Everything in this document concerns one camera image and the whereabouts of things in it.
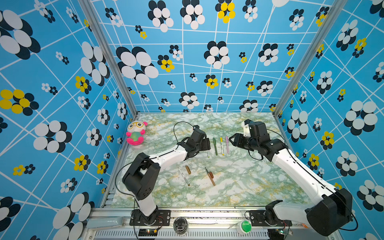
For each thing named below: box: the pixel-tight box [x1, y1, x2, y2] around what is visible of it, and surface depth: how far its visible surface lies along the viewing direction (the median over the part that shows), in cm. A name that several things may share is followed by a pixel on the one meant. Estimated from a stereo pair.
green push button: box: [236, 219, 253, 235], surface depth 65 cm
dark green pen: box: [212, 137, 218, 156], surface depth 104 cm
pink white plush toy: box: [126, 120, 148, 148], surface depth 104 cm
